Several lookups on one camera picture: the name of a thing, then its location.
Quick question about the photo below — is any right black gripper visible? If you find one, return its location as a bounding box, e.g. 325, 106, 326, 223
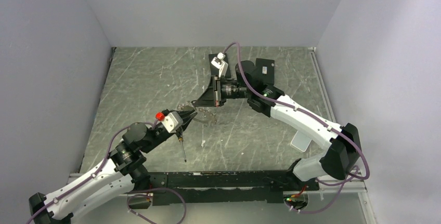
193, 75, 250, 108

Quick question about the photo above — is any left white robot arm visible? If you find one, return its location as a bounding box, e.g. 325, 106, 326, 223
27, 110, 197, 223

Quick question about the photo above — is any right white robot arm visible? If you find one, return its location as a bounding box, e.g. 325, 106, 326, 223
194, 54, 361, 190

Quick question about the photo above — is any yellow black screwdriver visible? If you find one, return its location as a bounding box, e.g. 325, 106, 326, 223
176, 133, 187, 163

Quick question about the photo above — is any left black box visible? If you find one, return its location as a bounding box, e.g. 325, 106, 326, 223
208, 53, 231, 78

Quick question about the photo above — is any right black box with label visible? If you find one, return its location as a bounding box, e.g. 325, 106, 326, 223
255, 58, 275, 85

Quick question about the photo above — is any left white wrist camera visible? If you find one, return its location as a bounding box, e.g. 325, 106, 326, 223
155, 111, 183, 134

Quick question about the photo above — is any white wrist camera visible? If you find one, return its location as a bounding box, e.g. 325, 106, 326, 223
155, 111, 183, 134
211, 52, 229, 77

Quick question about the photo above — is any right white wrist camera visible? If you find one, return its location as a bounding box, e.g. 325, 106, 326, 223
211, 52, 229, 77

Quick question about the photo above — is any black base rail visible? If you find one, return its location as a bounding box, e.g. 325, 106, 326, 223
132, 170, 319, 206

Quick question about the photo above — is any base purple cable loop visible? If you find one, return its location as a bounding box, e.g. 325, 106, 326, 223
126, 185, 187, 224

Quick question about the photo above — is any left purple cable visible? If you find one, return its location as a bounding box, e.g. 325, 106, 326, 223
25, 121, 163, 224

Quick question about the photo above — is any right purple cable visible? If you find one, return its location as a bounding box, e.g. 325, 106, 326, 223
222, 42, 371, 187

